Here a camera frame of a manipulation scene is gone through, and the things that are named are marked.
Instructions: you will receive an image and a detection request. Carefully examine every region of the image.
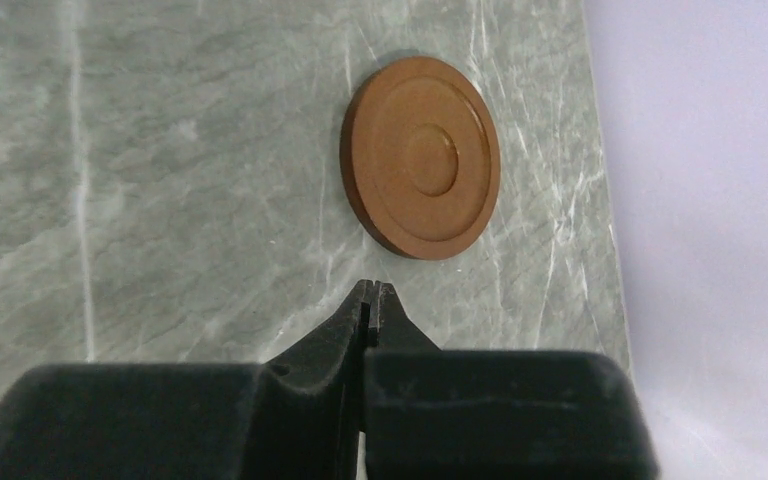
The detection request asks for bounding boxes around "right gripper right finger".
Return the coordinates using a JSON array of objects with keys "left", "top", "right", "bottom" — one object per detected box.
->
[{"left": 362, "top": 281, "right": 660, "bottom": 480}]

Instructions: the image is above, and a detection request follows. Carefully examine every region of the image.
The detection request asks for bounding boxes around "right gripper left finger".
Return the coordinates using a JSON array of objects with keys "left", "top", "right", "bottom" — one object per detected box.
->
[{"left": 0, "top": 280, "right": 374, "bottom": 479}]

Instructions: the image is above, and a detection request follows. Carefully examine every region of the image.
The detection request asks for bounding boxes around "brown coaster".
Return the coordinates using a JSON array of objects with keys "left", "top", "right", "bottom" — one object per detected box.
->
[{"left": 340, "top": 56, "right": 501, "bottom": 260}]

